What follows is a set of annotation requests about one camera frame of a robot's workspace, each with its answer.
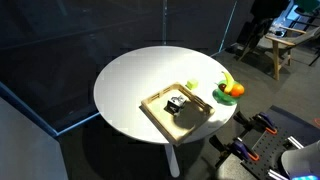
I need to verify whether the black and white cube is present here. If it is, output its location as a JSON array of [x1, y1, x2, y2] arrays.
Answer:
[[164, 94, 187, 116]]

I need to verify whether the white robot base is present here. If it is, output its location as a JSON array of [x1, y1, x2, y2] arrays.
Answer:
[[280, 139, 320, 180]]

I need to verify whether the wooden slatted tray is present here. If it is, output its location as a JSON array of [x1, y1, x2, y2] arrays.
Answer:
[[139, 81, 216, 147]]

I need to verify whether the small light green cube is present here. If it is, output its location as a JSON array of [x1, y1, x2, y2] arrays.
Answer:
[[185, 78, 199, 91]]

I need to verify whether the green plastic fruit bowl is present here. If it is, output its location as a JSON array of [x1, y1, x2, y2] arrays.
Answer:
[[212, 79, 242, 107]]

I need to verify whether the yellow banana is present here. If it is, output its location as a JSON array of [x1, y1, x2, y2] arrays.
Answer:
[[221, 71, 235, 95]]

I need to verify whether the orange fruit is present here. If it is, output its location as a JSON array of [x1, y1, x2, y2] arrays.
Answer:
[[230, 83, 246, 98]]

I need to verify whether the blue and orange bar clamp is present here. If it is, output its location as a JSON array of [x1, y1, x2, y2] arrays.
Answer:
[[209, 134, 261, 168], [233, 111, 278, 136]]

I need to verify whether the wooden armchair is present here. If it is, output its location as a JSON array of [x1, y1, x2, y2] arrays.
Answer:
[[237, 19, 320, 81]]

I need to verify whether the black perforated mounting board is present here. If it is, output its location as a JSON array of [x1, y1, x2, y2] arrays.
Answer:
[[243, 105, 320, 180]]

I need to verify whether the white table pedestal leg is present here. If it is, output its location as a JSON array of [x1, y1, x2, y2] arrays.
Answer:
[[164, 143, 181, 179]]

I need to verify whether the blue glass partition floor rail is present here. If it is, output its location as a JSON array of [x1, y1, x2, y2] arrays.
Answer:
[[0, 81, 101, 138]]

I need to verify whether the silver aluminium profile rail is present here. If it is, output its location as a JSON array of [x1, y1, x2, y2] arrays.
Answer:
[[287, 135, 305, 150], [266, 169, 288, 180]]

